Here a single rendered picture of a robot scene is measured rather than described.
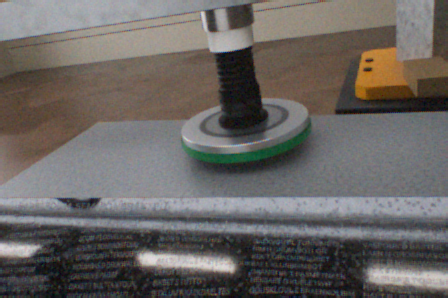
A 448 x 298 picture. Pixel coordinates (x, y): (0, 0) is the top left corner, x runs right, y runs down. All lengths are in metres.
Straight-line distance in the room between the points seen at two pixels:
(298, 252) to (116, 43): 7.57
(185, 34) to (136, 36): 0.97
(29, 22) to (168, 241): 0.36
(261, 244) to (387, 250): 0.15
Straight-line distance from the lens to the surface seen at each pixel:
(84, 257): 0.65
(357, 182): 0.57
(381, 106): 1.20
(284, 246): 0.53
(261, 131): 0.61
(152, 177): 0.67
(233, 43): 0.60
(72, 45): 8.54
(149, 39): 7.63
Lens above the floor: 1.15
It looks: 23 degrees down
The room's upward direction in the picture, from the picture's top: 11 degrees counter-clockwise
